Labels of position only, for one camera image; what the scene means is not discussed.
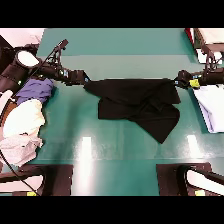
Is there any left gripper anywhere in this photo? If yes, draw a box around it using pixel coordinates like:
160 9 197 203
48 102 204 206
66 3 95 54
63 69 90 87

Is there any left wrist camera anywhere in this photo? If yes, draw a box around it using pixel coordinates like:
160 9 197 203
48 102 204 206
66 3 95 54
46 38 70 69

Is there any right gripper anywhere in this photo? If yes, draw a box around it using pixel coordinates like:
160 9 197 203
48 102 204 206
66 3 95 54
174 69 201 90

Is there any purple garment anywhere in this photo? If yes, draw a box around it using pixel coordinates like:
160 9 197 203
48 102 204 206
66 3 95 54
14 77 56 106

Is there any small white garment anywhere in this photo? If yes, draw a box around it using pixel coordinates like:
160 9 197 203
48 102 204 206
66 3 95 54
195 48 224 65

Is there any pale pink garment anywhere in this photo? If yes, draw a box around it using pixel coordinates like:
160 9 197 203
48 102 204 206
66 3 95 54
0 132 44 168

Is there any black shirt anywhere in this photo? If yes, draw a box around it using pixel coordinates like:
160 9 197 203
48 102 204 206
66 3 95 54
83 77 182 145

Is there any red garment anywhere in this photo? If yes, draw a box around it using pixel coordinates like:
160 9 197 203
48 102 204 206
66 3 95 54
184 27 195 45

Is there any cream garment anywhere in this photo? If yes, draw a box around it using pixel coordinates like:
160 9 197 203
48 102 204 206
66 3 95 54
2 98 47 138

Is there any black cable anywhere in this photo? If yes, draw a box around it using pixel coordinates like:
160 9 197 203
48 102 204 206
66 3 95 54
0 149 42 197

